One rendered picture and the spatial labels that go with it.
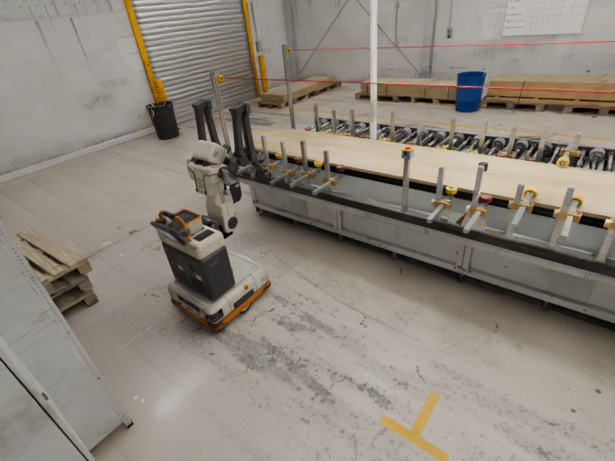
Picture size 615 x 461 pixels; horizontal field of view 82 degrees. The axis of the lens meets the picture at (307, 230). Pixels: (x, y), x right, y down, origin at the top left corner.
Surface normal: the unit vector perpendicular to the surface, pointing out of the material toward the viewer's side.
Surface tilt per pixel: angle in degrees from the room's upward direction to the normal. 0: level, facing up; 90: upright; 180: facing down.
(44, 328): 90
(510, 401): 0
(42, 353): 90
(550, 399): 0
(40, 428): 90
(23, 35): 90
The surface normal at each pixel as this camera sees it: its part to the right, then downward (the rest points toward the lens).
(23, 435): 0.79, 0.26
